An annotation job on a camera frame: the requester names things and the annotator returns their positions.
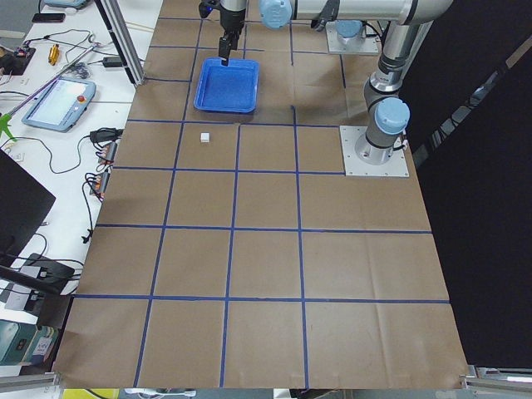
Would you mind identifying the black phone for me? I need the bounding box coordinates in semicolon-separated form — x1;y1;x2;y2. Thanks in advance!
32;12;66;23

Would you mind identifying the teach pendant tablet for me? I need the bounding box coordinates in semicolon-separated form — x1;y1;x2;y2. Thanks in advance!
22;77;96;132

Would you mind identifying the blue plastic tray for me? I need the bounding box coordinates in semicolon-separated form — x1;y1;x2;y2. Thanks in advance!
194;57;260;114

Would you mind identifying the black power adapter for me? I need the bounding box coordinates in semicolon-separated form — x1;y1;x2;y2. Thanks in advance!
101;57;124;68

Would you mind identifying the black monitor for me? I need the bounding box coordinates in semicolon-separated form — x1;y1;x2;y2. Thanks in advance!
0;151;56;267

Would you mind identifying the aluminium frame post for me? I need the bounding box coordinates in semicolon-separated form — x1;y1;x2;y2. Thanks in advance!
95;0;145;86

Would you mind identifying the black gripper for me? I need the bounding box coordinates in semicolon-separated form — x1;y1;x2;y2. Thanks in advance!
219;0;247;67

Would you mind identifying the white block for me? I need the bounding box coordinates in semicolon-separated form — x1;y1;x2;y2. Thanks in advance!
200;132;210;143

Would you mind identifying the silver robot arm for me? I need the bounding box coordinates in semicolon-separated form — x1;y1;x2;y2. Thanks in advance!
335;20;382;45
259;0;452;165

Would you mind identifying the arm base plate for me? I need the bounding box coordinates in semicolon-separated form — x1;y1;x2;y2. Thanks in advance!
326;20;379;56
339;126;410;178

